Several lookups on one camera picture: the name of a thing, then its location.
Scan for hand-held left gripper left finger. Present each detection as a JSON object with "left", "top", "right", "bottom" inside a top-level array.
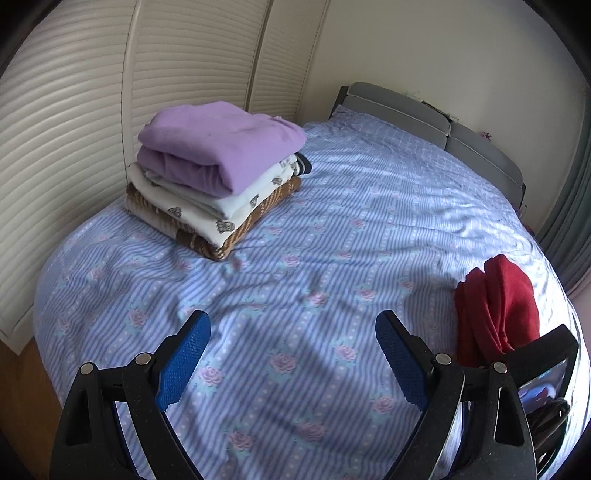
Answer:
[{"left": 54, "top": 310, "right": 212, "bottom": 480}]

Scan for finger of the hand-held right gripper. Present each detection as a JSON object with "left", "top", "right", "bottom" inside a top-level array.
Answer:
[{"left": 502, "top": 324, "right": 581, "bottom": 384}]

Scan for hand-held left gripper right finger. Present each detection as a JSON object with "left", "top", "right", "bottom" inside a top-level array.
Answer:
[{"left": 375, "top": 310, "right": 539, "bottom": 480}]

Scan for red cartoon print sweater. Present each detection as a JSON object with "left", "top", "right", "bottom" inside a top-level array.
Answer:
[{"left": 454, "top": 254, "right": 542, "bottom": 368}]

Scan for grey-green curtain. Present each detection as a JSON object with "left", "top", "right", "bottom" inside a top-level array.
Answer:
[{"left": 537, "top": 111, "right": 591, "bottom": 298}]

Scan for blue striped floral bedsheet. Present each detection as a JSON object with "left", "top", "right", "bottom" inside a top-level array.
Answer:
[{"left": 33, "top": 106, "right": 591, "bottom": 480}]

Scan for folded white patterned garment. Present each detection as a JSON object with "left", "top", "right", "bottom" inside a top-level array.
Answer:
[{"left": 127, "top": 152, "right": 313, "bottom": 248}]

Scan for folded brown striped garment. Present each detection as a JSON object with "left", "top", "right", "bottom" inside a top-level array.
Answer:
[{"left": 124, "top": 176, "right": 303, "bottom": 262}]

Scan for folded purple garment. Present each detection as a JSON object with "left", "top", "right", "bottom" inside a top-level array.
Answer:
[{"left": 139, "top": 102, "right": 307, "bottom": 197}]

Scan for grey padded headboard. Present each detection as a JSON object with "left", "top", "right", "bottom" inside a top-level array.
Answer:
[{"left": 329, "top": 82, "right": 527, "bottom": 209}]

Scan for small items on headboard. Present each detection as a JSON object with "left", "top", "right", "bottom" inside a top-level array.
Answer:
[{"left": 406, "top": 90, "right": 460, "bottom": 123}]

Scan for cream louvered wardrobe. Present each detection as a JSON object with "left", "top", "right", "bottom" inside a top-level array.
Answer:
[{"left": 0, "top": 0, "right": 332, "bottom": 355}]

